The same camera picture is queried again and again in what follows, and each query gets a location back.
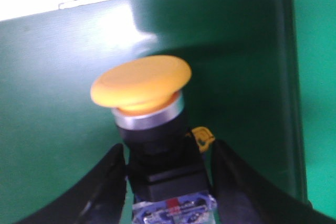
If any yellow mushroom push button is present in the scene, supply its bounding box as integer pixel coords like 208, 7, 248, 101
90, 55, 217, 223

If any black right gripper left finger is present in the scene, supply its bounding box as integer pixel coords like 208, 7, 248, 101
18, 144, 126, 223

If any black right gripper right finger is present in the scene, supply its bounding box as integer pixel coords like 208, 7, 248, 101
211, 140, 335, 223

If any green conveyor belt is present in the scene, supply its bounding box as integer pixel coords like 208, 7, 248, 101
1, 0, 307, 223

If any bright green plastic chute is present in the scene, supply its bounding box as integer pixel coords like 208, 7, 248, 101
294, 0, 335, 218

